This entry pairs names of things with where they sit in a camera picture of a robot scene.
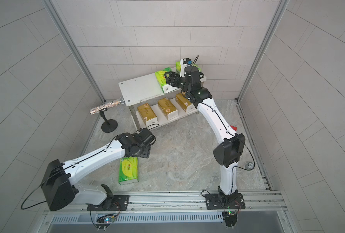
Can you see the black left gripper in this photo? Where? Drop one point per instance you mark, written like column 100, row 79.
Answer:
column 147, row 153

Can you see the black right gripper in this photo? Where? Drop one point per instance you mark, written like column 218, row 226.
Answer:
column 177, row 83

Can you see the gold tissue pack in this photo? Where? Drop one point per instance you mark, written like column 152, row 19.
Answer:
column 184, row 103
column 147, row 114
column 167, row 108

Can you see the green tissue pack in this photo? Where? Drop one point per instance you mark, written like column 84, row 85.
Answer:
column 178, row 67
column 128, row 172
column 166, row 88

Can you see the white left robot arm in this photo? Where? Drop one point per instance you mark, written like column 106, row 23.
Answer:
column 60, row 181

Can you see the white two-tier shelf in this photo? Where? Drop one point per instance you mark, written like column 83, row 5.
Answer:
column 144, row 89

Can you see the black microphone stand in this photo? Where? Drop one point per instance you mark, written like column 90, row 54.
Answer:
column 109, row 125

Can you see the glittery microphone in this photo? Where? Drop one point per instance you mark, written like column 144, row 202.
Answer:
column 114, row 103

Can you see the small silver round object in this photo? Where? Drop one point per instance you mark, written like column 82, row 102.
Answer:
column 250, row 166

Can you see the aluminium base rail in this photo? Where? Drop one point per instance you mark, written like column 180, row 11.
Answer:
column 168, row 207

